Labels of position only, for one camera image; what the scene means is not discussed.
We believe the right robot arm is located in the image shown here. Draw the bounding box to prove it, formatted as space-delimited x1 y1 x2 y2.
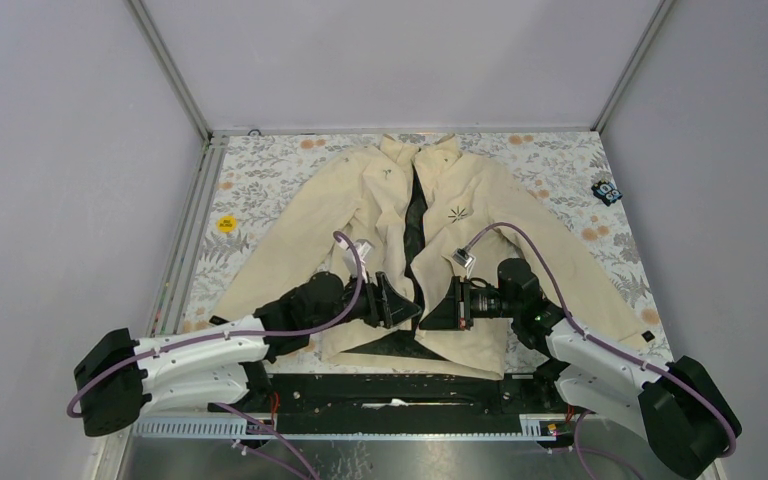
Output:
420 259 742 479

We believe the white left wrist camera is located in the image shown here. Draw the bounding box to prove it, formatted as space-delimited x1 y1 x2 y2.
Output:
336 239 374 283

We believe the beige zip-up jacket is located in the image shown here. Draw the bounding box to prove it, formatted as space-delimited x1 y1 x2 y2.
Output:
211 135 645 349

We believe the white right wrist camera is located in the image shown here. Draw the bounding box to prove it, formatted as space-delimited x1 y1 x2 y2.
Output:
451 247 475 271

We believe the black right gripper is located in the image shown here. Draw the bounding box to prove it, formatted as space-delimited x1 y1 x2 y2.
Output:
419 276 519 331

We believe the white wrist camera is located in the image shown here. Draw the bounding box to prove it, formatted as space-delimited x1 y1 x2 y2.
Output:
451 247 475 271
336 239 374 283

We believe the floral patterned table cloth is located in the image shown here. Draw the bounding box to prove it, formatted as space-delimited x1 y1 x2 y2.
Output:
158 131 673 359

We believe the yellow round sticker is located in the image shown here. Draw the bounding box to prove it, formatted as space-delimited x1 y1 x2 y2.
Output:
216 215 237 234

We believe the small blue black tag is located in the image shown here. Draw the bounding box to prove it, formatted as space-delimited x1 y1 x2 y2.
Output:
591 180 623 206

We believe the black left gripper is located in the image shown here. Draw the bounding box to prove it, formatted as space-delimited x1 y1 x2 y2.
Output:
308 268 420 334

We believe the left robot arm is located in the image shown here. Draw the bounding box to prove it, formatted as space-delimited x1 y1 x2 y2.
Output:
67 272 422 437

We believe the slotted grey cable duct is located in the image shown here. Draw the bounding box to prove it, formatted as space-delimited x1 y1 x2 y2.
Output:
132 409 557 442

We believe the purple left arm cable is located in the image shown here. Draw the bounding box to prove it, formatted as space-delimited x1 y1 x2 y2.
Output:
65 230 367 480

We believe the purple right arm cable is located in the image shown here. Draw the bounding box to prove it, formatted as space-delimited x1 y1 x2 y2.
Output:
453 221 738 480

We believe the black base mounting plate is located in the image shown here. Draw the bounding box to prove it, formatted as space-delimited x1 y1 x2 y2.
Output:
231 373 580 425

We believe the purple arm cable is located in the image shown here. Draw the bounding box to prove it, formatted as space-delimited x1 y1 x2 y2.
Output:
453 221 738 480
65 230 367 480

